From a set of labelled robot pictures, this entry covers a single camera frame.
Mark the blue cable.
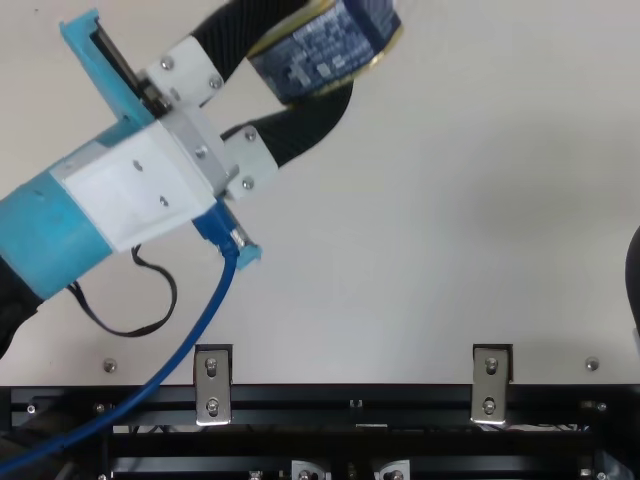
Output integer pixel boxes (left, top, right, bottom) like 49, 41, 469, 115
0, 204, 249, 476

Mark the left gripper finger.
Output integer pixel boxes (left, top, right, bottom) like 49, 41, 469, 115
221, 78, 356, 202
144, 0, 315, 109

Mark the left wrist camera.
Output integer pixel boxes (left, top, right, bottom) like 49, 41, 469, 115
52, 122, 219, 252

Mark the dark blue gold-rimmed tin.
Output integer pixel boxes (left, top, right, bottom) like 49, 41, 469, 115
247, 0, 404, 106

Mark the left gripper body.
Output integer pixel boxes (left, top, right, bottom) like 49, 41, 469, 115
0, 9, 264, 302

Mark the thin black cable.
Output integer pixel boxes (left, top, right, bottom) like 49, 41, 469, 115
68, 243, 180, 338

